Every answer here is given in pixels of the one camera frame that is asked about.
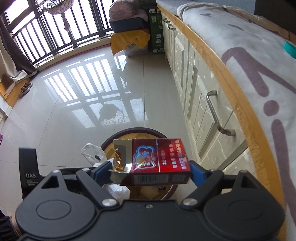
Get red cigarette pack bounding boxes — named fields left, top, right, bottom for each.
left=111, top=138, right=191, bottom=186

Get white red plastic bag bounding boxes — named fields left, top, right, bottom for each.
left=81, top=143, right=130, bottom=203

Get round wooden trash bin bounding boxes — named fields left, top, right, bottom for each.
left=100, top=127, right=179, bottom=201

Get white cabinet drawers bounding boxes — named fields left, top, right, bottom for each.
left=162, top=12, right=256, bottom=175

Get pair of slippers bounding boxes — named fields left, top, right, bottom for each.
left=19, top=82, right=33, bottom=98

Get brown curtain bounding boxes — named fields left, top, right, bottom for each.
left=1, top=17, right=37, bottom=83

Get cartoon print bed sheet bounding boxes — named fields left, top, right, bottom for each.
left=177, top=2, right=295, bottom=240

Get yellow cloth covered bag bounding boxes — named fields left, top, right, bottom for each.
left=110, top=29, right=150, bottom=55

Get teal round lid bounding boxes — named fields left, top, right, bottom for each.
left=283, top=41, right=296, bottom=59

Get black balcony railing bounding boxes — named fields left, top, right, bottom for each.
left=1, top=0, right=113, bottom=65

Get dark blue box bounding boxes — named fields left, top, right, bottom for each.
left=110, top=17, right=149, bottom=33

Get green carton box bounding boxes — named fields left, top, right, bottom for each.
left=149, top=9, right=165, bottom=53

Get purple plush cushion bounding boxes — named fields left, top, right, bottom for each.
left=109, top=1, right=148, bottom=22

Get hanging net basket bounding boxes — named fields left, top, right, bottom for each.
left=34, top=0, right=74, bottom=32

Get metal drawer handle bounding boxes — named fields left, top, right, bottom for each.
left=206, top=90, right=236, bottom=137

